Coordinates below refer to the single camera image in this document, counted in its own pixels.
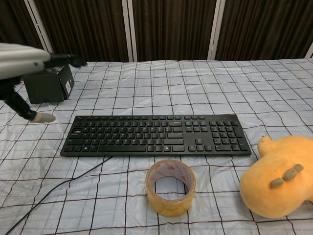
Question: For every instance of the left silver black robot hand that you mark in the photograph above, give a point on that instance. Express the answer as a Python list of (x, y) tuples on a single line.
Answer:
[(17, 61)]

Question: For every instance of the black computer keyboard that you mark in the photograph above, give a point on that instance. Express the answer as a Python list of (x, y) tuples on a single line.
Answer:
[(156, 137)]

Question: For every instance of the black cardboard box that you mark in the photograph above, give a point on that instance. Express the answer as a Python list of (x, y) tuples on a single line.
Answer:
[(44, 88)]

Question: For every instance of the dark pleated screen panel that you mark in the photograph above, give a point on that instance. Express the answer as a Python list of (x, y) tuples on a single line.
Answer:
[(171, 27), (14, 22), (85, 27), (266, 27)]

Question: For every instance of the light blue checked tablecloth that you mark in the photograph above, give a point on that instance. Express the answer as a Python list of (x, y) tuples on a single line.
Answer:
[(171, 85)]

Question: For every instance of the clear brown tape roll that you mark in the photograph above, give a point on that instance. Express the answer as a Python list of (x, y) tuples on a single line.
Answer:
[(171, 208)]

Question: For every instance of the yellow plush toy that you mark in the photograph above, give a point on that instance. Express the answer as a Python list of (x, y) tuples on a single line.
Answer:
[(269, 166)]

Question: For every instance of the white screen frame post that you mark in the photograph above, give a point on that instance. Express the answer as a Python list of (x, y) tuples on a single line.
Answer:
[(129, 29), (40, 27), (310, 51), (216, 29)]

